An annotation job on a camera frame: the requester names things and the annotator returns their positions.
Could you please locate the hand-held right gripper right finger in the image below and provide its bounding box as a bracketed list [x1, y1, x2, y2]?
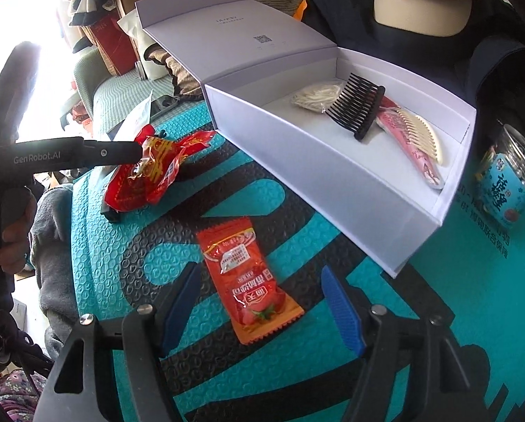
[322, 265, 487, 422]

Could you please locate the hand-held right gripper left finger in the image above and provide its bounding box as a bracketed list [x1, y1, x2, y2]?
[45, 263, 203, 422]

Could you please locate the red candy packet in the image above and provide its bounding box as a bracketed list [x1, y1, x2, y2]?
[103, 129, 217, 214]

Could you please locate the orange ketchup sachet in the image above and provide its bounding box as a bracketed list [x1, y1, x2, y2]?
[196, 216, 305, 346]

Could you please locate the white gift box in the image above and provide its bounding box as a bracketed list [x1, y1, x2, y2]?
[135, 0, 478, 279]

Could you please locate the pink rose packet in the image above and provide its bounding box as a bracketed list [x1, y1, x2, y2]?
[374, 108, 445, 191]

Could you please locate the beige hair comb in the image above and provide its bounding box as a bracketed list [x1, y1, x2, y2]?
[394, 108, 448, 167]

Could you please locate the black hair comb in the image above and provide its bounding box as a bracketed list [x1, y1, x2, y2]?
[324, 72, 386, 142]

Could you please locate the clear bag with white flower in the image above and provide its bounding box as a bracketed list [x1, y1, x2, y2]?
[290, 81, 346, 113]

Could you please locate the person's left hand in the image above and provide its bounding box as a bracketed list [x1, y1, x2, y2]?
[0, 215, 33, 270]

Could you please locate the white plastic wrapper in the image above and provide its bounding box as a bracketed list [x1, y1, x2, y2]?
[112, 90, 154, 142]

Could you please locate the green quilted sofa cover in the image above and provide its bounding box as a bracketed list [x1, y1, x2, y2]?
[73, 46, 210, 141]

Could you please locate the grey fleece blanket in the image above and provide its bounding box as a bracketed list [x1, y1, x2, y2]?
[29, 182, 88, 361]

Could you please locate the white tissue bag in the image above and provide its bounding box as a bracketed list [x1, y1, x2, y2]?
[117, 11, 167, 82]

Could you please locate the tan satin pillow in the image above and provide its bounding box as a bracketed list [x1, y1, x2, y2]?
[146, 44, 204, 97]

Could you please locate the red paper bag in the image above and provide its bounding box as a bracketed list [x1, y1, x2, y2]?
[80, 18, 140, 77]

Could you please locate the teal bubble mailer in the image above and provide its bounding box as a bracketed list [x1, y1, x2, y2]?
[69, 101, 525, 422]

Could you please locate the floral patterned cloth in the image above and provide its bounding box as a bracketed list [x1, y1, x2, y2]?
[0, 369, 48, 422]

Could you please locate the clear jar with blue label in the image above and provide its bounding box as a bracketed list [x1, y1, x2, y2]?
[473, 124, 525, 229]

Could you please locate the dark jacket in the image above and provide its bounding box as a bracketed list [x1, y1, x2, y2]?
[304, 0, 525, 150]

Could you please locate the beige cap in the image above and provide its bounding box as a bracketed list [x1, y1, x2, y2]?
[355, 0, 485, 38]

